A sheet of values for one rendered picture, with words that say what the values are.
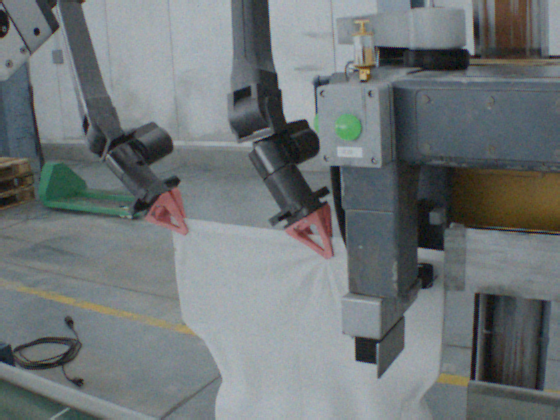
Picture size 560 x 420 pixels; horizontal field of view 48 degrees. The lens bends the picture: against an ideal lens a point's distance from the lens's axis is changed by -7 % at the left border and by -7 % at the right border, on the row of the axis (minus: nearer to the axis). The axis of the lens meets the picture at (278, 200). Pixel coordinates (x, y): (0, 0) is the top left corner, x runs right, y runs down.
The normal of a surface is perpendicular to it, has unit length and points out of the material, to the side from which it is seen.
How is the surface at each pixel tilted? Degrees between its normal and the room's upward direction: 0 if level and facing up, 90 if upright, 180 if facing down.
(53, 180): 76
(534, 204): 90
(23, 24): 90
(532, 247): 90
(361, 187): 90
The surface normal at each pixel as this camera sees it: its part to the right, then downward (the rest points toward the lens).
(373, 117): -0.51, 0.25
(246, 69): -0.68, -0.06
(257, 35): 0.70, -0.14
